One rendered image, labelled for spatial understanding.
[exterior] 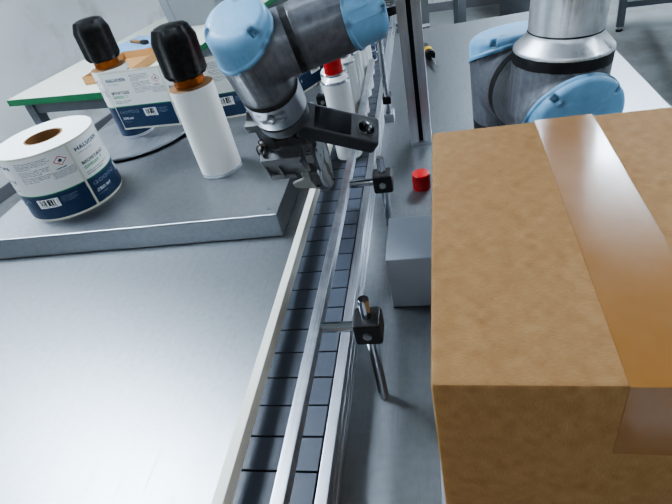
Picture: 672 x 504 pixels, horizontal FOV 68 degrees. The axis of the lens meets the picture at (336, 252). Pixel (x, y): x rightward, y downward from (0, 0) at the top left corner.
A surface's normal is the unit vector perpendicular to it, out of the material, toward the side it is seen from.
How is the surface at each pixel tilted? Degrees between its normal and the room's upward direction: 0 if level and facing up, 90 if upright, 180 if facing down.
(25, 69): 90
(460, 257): 0
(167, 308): 0
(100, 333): 0
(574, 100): 98
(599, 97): 98
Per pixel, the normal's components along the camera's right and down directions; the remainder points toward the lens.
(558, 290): -0.19, -0.77
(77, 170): 0.70, 0.32
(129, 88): -0.23, 0.63
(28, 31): 0.93, 0.05
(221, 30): -0.22, -0.36
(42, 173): 0.21, 0.57
